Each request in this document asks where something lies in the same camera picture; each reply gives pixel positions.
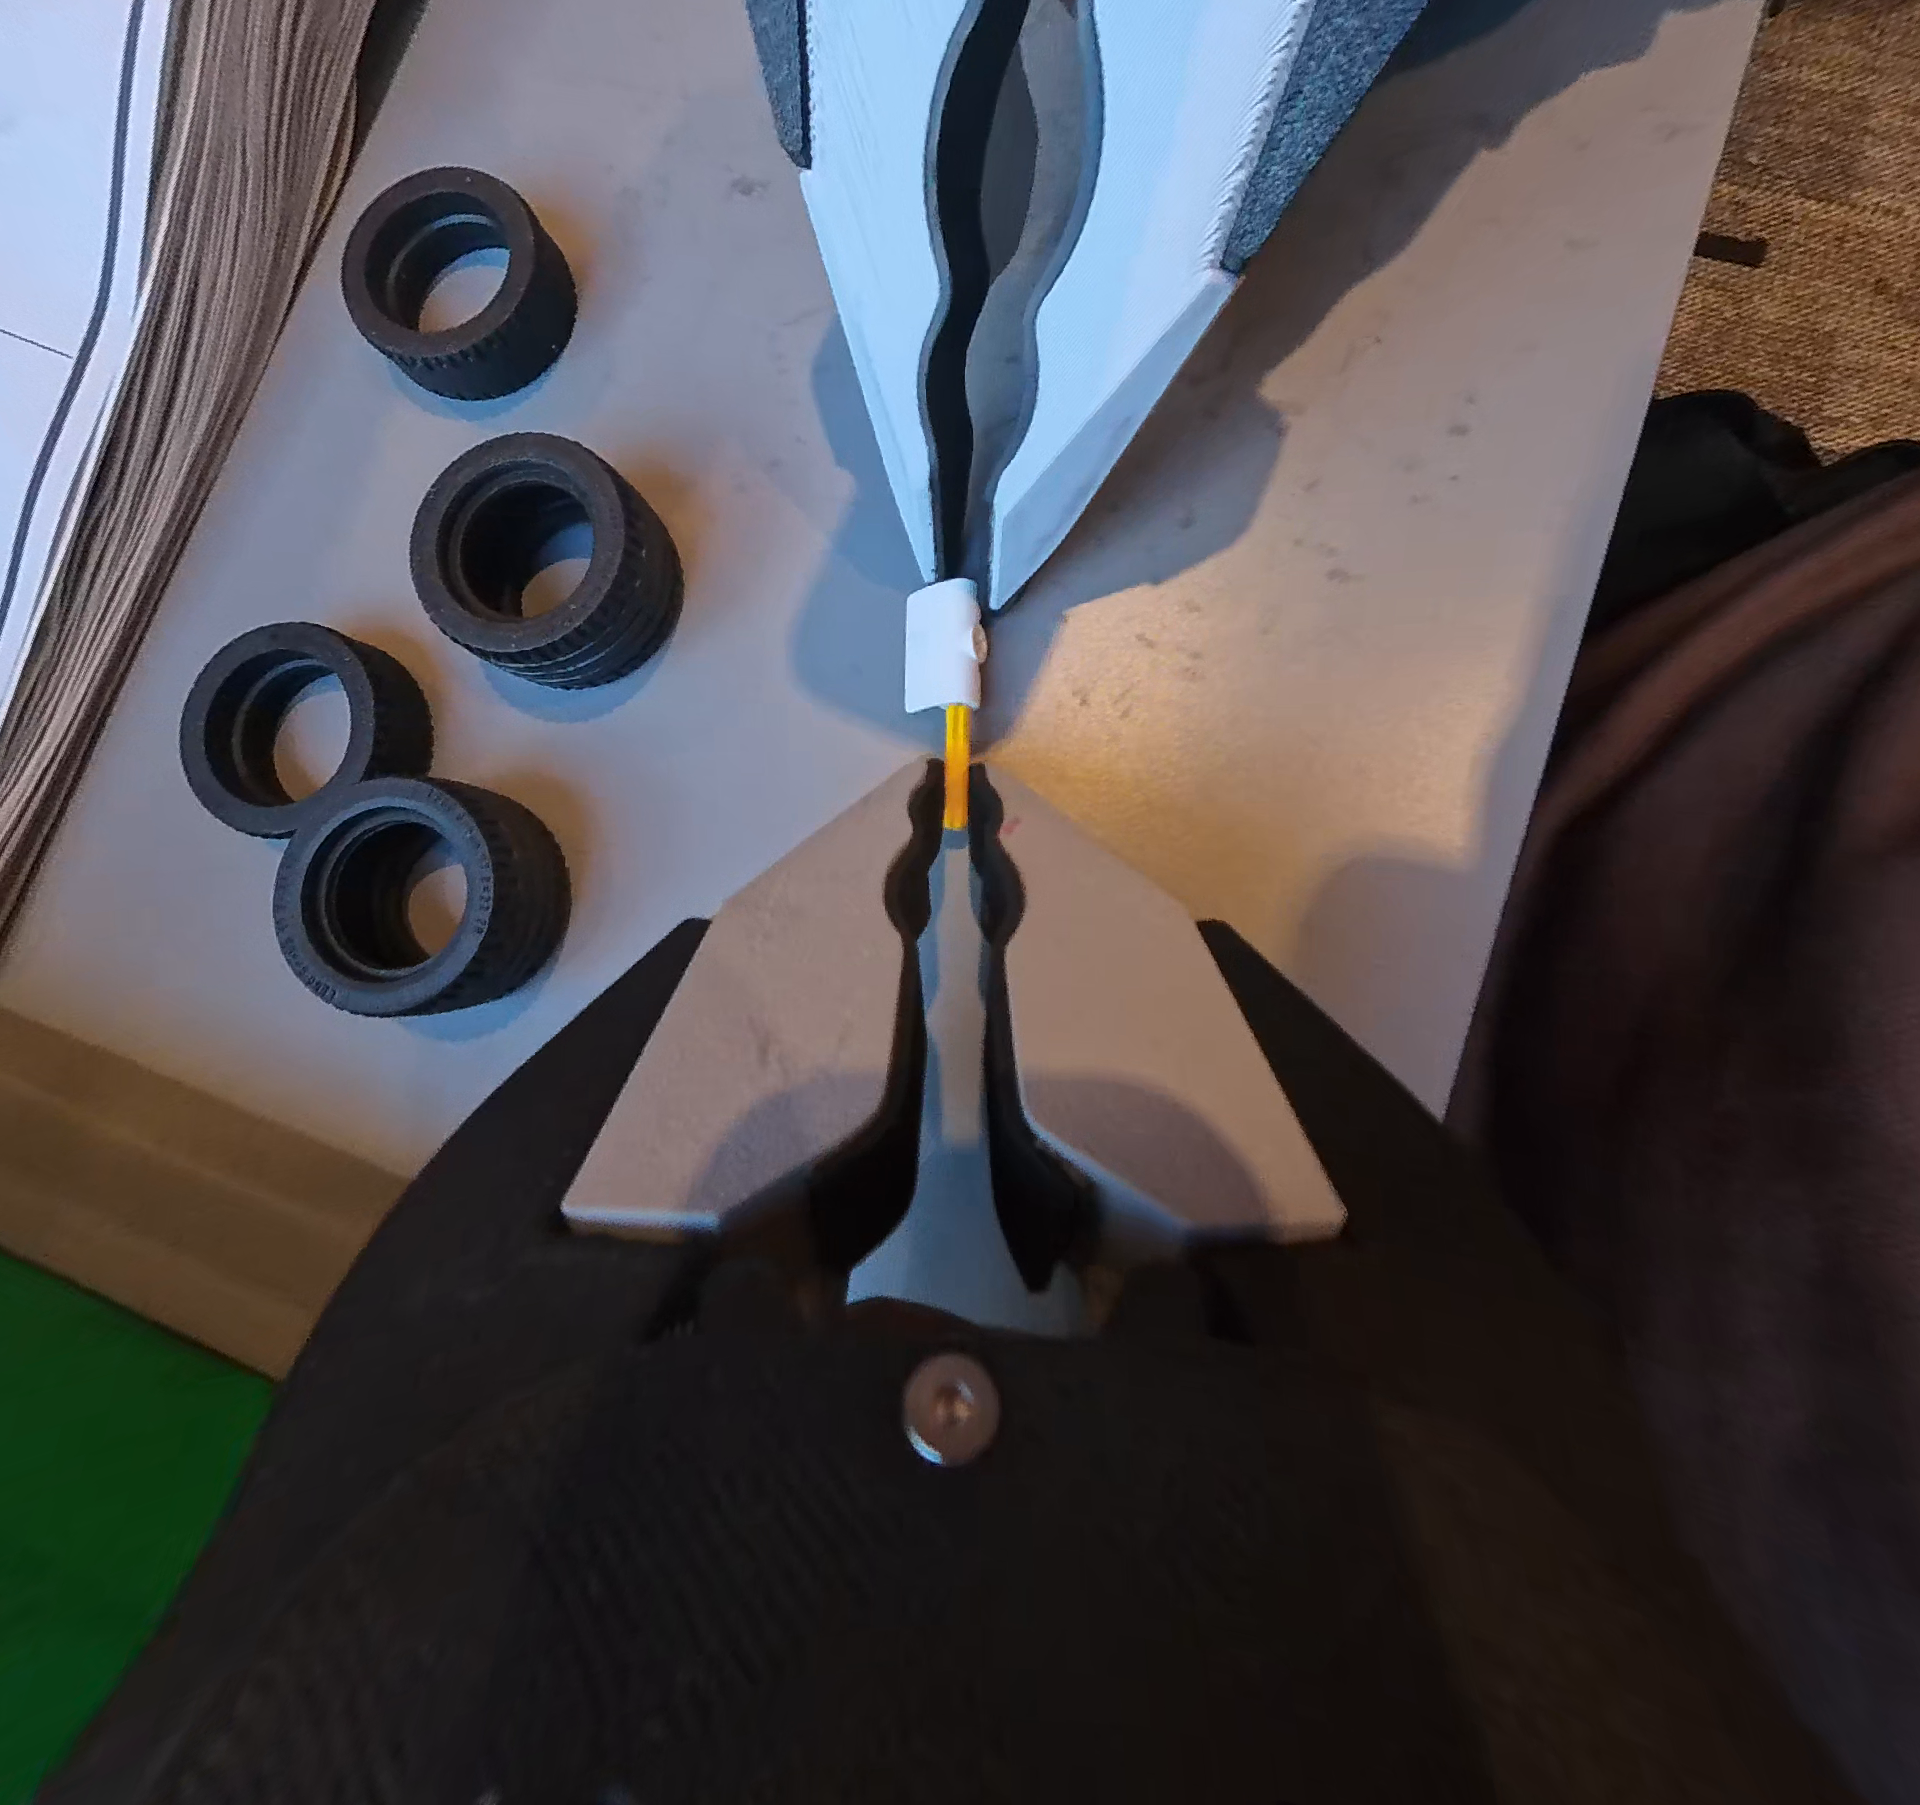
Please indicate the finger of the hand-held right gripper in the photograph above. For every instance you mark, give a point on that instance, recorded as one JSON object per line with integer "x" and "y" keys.
{"x": 879, "y": 110}
{"x": 1184, "y": 110}

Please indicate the black toy tyre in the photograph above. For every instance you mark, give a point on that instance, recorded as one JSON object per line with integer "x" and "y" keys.
{"x": 525, "y": 335}
{"x": 631, "y": 620}
{"x": 225, "y": 784}
{"x": 510, "y": 952}

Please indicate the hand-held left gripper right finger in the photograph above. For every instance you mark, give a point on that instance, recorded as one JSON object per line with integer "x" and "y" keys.
{"x": 1170, "y": 1072}

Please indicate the white instruction booklet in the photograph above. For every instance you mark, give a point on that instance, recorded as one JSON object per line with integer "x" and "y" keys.
{"x": 225, "y": 185}

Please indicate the yellow brick axle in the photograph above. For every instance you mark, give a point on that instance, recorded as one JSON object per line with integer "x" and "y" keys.
{"x": 956, "y": 770}

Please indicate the grey desk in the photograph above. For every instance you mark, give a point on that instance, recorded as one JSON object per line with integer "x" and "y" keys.
{"x": 1351, "y": 634}

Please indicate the green box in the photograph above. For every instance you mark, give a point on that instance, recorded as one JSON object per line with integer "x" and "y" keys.
{"x": 90, "y": 1535}

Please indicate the white brick connector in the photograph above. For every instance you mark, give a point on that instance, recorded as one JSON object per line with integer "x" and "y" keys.
{"x": 938, "y": 650}

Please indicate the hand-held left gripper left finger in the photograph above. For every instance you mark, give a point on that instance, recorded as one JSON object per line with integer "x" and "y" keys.
{"x": 751, "y": 1056}

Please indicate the person's black pants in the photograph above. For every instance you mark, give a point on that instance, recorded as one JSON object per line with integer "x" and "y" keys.
{"x": 1725, "y": 471}

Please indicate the person's brown shirt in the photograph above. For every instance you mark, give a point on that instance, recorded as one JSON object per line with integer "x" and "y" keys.
{"x": 1725, "y": 1086}

